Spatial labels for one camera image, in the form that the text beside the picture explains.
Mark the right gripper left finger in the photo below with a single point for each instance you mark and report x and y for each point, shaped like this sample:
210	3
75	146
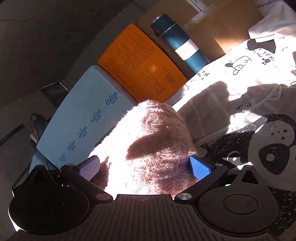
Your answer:
80	176

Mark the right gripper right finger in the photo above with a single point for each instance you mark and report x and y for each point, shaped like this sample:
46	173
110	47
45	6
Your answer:
208	175

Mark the pink knitted sweater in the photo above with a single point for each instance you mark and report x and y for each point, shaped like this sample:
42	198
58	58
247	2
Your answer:
147	153

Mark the light blue tissue carton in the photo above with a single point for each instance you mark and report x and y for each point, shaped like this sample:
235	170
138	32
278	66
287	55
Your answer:
94	105

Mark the orange printed box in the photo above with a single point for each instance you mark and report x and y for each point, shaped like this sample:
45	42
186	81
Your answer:
141	67

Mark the small dark grey cloth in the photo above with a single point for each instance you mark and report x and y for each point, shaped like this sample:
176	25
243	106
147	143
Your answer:
267	45

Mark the brown cardboard box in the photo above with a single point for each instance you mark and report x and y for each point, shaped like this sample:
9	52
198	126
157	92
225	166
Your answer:
216	27

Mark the blue thermos bottle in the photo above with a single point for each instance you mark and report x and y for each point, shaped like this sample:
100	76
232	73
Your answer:
174	35

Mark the white folded cloth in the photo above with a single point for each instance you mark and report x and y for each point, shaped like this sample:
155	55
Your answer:
278	23

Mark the white printed tote bag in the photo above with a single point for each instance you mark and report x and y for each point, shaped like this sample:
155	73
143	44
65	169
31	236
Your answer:
265	6

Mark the black equipment with cables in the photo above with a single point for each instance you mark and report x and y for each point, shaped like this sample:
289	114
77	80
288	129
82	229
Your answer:
38	125

